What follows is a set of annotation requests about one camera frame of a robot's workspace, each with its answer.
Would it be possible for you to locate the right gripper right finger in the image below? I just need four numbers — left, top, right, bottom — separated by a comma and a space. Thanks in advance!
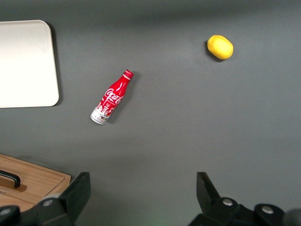
187, 171, 289, 226

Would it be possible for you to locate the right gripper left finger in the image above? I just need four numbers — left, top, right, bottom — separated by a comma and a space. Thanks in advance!
21, 171, 91, 226

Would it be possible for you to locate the wooden drawer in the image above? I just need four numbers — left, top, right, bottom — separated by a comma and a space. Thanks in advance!
0, 161, 66, 205
0, 193, 36, 212

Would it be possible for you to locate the wooden drawer cabinet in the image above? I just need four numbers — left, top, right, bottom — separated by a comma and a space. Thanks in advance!
0, 154, 71, 212

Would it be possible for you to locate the red Coca-Cola bottle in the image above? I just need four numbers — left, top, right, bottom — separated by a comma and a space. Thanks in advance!
90, 69, 134, 125

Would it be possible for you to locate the cream plastic tray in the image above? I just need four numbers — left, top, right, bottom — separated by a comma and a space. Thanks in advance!
0, 19, 60, 109

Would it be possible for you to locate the yellow lemon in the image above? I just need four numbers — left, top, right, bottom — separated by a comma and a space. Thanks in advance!
206, 34, 234, 60

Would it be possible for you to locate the black drawer handle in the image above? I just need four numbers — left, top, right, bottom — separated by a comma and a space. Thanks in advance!
0, 169, 21, 189

